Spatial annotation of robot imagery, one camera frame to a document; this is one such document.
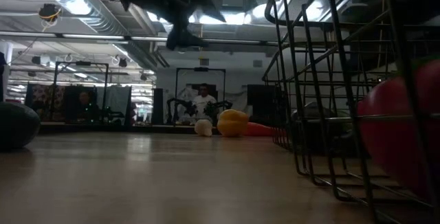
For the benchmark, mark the black ceiling spotlight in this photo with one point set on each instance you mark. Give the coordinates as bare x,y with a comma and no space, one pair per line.
143,77
122,62
36,59

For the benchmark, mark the long horizontal tube light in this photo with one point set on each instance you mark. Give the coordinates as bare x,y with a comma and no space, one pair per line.
93,36

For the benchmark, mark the person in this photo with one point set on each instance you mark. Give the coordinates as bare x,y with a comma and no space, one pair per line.
84,100
203,100

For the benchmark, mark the grey hanging cloth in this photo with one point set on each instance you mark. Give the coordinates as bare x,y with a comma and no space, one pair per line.
118,98

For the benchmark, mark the black storage cabinet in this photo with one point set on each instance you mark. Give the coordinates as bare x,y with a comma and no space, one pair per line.
261,97

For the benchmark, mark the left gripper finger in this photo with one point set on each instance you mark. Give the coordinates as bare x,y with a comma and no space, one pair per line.
210,5
185,36

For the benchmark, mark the black hanging panel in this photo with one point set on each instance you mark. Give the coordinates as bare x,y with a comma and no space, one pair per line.
70,107

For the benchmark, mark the wide silver ventilation duct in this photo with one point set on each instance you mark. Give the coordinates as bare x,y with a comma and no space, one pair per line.
79,14

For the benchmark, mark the red tomato green calyx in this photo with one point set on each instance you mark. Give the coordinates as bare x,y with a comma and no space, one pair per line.
388,148

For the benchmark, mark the black upright panel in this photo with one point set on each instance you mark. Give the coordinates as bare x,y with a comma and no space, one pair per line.
158,103

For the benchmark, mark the square wall vent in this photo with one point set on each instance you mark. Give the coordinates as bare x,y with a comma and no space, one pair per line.
204,62
257,63

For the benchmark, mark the black metal rig frame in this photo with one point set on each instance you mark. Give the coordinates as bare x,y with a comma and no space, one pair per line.
82,63
201,69

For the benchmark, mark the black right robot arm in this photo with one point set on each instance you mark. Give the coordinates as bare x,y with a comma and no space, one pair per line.
419,4

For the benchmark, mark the white garlic bulb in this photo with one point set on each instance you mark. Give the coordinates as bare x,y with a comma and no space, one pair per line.
203,128

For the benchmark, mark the ceiling light panel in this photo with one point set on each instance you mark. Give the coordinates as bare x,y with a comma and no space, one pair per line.
156,17
233,18

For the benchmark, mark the yellow bell pepper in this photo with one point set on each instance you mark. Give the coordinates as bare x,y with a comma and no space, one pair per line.
232,122

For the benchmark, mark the background black robot arm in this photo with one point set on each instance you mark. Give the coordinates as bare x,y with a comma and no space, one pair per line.
221,106
180,105

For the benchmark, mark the dark green avocado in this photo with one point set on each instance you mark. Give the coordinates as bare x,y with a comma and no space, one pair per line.
15,126

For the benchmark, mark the colourful patchwork quilt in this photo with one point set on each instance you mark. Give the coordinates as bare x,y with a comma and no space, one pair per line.
44,95

